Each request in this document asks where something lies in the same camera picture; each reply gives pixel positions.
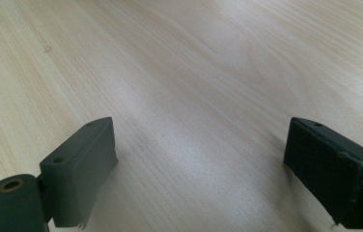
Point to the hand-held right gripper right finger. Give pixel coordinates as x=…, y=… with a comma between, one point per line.
x=327, y=170

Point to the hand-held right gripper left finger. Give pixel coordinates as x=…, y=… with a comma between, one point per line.
x=79, y=167

